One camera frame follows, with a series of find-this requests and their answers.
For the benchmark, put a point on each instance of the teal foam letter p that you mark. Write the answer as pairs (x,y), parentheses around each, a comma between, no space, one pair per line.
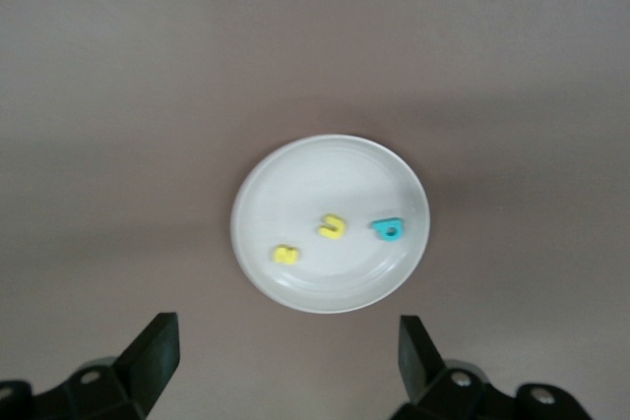
(380,228)

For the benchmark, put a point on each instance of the yellow foam letter u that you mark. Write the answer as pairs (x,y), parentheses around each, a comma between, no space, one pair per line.
(331,233)

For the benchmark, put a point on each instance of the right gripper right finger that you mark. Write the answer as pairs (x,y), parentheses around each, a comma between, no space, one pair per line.
(438,385)

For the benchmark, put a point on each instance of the beige round plate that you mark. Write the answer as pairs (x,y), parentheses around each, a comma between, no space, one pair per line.
(320,179)

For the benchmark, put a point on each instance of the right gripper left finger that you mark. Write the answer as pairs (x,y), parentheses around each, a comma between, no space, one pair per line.
(143,371)

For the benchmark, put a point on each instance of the yellow foam letter s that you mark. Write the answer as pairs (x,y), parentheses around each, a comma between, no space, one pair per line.
(285,255)

